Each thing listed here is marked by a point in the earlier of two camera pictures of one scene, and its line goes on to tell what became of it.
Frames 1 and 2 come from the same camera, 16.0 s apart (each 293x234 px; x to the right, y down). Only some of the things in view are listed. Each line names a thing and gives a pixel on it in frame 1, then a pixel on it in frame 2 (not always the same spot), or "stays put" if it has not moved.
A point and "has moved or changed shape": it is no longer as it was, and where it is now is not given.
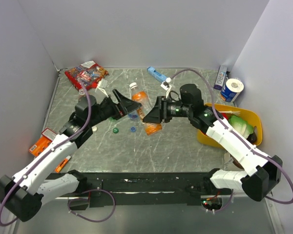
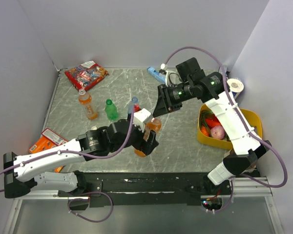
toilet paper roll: [231, 89] stays put
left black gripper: [124, 106] → [145, 146]
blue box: [153, 72] stays put
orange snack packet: [58, 168] stays put
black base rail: [148, 189] stays put
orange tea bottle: [151, 128] has moved or changed shape
